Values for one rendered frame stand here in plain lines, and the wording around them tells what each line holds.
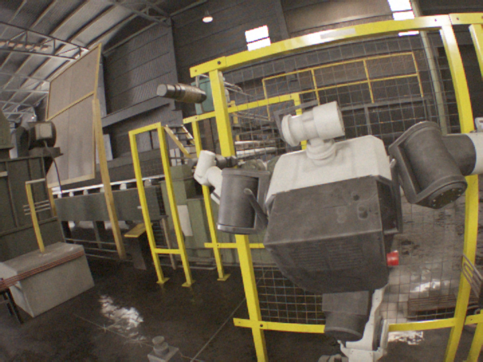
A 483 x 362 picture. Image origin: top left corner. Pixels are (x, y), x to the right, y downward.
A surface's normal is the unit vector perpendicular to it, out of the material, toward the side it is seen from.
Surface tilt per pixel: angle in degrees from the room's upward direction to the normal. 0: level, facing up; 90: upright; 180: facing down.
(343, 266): 122
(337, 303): 78
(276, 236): 33
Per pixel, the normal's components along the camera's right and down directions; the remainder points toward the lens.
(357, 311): -0.58, -0.04
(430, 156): -0.68, -0.38
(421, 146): -0.85, -0.27
